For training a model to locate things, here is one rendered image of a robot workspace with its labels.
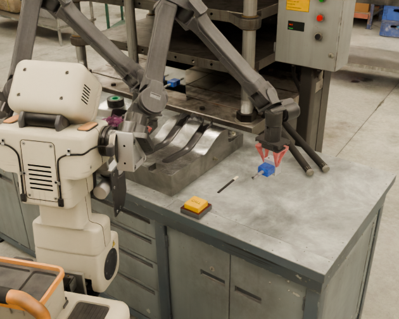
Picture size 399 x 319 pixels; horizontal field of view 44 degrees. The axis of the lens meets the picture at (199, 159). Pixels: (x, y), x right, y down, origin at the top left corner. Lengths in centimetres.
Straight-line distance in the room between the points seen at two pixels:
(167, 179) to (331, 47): 95
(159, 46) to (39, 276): 73
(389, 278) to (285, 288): 117
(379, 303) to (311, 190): 94
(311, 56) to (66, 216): 133
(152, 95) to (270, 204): 63
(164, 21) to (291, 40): 90
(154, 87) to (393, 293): 177
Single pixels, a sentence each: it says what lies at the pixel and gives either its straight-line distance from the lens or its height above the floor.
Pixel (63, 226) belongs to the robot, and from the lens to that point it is 152.
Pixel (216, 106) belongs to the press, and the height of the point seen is 78.
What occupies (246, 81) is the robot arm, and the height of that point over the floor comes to 124.
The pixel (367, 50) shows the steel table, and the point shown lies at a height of 25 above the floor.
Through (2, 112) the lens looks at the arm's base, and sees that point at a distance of 156.
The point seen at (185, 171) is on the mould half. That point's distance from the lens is 183.
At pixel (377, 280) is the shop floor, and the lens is 278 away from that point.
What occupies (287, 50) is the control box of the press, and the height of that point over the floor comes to 114.
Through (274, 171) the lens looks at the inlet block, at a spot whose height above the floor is 92.
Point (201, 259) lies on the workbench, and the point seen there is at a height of 58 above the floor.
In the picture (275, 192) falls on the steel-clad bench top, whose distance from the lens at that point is 184.
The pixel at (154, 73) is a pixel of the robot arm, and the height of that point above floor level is 132.
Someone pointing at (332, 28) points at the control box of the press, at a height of 126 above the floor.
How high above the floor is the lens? 179
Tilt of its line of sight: 29 degrees down
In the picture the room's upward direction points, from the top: 1 degrees counter-clockwise
